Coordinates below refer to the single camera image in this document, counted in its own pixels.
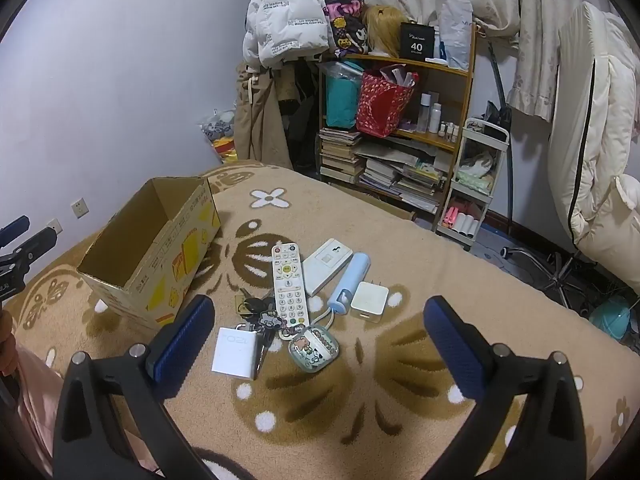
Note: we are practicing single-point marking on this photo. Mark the teal round object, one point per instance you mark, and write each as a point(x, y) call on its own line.
point(610, 317)

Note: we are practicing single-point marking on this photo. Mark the white trolley cart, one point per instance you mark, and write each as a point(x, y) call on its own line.
point(472, 180)

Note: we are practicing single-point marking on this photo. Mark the pile of magazines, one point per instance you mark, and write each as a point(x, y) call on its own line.
point(405, 175)

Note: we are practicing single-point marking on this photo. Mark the cardboard box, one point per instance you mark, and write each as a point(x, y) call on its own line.
point(165, 260)

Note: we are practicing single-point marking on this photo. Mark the blonde wig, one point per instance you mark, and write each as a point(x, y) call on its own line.
point(382, 30)

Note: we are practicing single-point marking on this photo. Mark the pink clothing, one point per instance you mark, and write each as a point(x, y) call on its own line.
point(35, 400)

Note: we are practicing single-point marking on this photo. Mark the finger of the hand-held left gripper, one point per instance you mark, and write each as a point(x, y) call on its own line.
point(12, 230)
point(37, 245)

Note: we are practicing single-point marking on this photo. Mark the office chair base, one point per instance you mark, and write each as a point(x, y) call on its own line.
point(565, 270)

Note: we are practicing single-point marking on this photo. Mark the short white bottle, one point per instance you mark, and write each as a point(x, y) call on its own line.
point(436, 119)

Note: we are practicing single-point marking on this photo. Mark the bag of plush toys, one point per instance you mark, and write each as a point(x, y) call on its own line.
point(219, 135)

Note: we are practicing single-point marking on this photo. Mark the black box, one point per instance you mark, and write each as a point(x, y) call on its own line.
point(416, 40)

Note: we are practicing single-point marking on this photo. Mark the teal bag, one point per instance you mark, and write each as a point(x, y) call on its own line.
point(342, 100)

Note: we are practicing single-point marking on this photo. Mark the person's left hand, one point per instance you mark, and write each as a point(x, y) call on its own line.
point(6, 345)

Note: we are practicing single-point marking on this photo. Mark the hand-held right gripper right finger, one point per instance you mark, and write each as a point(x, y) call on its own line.
point(452, 345)

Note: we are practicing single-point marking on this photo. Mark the wooden shelf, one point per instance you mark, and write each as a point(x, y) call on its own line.
point(440, 142)

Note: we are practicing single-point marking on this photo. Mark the white wall socket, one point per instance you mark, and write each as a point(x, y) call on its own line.
point(55, 225)
point(79, 208)

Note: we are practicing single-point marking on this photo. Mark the tall white bottle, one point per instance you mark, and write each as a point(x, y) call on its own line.
point(425, 112)

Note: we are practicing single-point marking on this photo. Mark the white cube charger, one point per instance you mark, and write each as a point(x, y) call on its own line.
point(368, 302)

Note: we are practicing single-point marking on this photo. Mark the red gift bag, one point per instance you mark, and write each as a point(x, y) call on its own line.
point(382, 105)

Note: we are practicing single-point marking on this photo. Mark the stack of old books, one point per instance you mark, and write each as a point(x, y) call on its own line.
point(340, 155)

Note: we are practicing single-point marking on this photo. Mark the white plastic bag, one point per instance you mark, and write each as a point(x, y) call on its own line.
point(455, 30)

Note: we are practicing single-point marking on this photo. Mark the light blue power bank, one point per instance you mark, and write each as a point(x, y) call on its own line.
point(350, 280)

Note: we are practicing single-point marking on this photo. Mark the dark hanging clothes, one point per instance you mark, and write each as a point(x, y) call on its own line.
point(302, 120)

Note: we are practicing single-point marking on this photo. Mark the white charger adapter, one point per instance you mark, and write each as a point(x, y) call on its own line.
point(232, 352)

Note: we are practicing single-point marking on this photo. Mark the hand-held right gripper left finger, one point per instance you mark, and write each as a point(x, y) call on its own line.
point(182, 345)

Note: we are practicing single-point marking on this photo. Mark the row of small bottles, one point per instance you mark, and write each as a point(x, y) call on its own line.
point(449, 131)

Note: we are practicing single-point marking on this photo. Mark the key bunch with cartoon charm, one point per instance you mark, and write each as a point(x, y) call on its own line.
point(255, 306)

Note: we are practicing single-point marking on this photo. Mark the beige coat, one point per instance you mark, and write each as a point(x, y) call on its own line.
point(260, 120)

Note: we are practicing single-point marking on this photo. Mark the cartoon earbud case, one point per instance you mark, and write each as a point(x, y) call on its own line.
point(312, 350)

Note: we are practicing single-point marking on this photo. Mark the white puffer jacket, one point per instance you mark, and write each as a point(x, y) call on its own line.
point(280, 15)

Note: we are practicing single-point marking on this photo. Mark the white remote control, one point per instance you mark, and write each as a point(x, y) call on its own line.
point(288, 285)

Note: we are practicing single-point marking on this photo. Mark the dark patterned bag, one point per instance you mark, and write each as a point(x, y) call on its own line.
point(345, 25)

